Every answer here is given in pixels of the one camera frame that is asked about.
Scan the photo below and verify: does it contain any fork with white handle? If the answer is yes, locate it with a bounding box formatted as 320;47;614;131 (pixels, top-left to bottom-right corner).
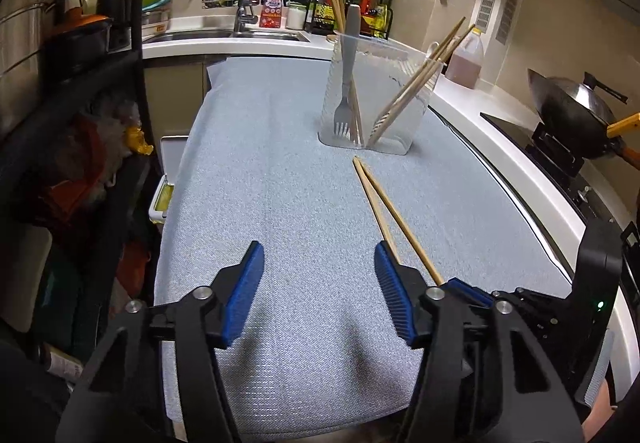
333;4;360;144

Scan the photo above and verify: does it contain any white ceramic spoon striped handle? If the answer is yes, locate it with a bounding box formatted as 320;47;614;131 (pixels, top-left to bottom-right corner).
426;41;440;60

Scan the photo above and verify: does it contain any wooden chopstick crossing fork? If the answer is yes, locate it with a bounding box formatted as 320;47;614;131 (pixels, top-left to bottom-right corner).
330;0;345;33

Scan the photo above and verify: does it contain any person's right hand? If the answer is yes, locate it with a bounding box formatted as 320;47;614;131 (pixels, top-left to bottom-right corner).
582;380;634;442

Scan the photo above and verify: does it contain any black induction cooktop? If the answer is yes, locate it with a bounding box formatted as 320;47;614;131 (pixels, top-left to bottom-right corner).
480;112;616;224

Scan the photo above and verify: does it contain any grey textured table mat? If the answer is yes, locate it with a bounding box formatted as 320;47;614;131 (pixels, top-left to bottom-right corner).
155;57;570;441

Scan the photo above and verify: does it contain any black wok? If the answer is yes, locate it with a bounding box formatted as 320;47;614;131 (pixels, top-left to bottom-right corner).
527;68;639;169

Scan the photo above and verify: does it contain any oil jug with yellow cap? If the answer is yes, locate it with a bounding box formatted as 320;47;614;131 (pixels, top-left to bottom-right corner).
445;28;484;90

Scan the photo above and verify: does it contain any clear plastic utensil holder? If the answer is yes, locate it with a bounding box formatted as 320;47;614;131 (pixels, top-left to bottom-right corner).
318;34;442;155

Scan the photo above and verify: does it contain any stainless steel sink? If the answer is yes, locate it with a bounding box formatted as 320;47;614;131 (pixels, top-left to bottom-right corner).
143;29;309;43

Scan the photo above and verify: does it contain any red dish soap bottle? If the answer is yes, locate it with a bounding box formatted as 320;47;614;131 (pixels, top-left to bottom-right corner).
259;0;283;29

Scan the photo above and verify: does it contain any large steel stock pot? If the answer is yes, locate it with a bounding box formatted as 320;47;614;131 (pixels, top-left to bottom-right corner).
0;0;54;136

